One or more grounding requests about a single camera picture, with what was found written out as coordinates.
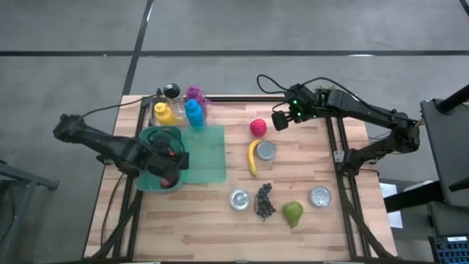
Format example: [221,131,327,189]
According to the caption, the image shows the clear plastic container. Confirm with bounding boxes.
[149,95,210,126]

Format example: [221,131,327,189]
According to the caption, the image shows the red round fruit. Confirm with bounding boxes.
[249,118,267,137]

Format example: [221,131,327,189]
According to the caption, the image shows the dark grape bunch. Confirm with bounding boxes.
[254,182,277,221]

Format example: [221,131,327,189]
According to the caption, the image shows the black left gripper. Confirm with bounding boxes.
[145,130,191,184]

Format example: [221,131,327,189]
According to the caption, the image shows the backlit keyboard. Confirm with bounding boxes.
[427,235,469,264]

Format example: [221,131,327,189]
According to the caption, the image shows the grey metal stand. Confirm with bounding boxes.
[0,157,60,264]

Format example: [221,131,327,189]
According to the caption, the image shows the thin brown cable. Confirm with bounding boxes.
[100,171,125,238]

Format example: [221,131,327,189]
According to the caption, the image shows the long black frame crossbar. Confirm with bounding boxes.
[141,94,294,103]

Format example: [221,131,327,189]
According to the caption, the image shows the teal plastic bin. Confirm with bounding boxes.
[133,125,187,193]

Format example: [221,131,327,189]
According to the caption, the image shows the translucent teal bin lid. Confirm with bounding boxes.
[181,125,228,185]

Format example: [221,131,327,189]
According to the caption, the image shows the yellow mustard bottle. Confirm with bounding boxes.
[154,102,176,125]

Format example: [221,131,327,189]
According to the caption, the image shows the white paper sheet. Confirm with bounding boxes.
[379,182,404,229]

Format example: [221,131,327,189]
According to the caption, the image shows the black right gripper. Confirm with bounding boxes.
[271,83,325,132]

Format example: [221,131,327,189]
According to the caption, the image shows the magenta plastic bottle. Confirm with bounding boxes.
[185,84,215,111]

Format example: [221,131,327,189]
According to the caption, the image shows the blue plastic bottle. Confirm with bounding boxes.
[184,98,205,129]

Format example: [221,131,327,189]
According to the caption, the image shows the clear bottle black cap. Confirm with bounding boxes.
[163,83,186,120]

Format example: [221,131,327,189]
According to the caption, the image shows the green pear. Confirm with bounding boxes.
[281,200,304,229]

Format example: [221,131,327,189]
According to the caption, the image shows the thin black cable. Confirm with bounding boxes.
[256,74,363,108]
[81,94,159,120]

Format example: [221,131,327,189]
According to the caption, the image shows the black aluminium frame rails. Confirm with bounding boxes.
[324,117,395,262]
[97,95,152,261]

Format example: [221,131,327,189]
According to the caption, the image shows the yellow banana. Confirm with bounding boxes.
[247,138,263,177]

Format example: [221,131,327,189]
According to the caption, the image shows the silver tin can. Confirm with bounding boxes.
[255,140,277,161]
[229,188,251,211]
[309,186,333,208]

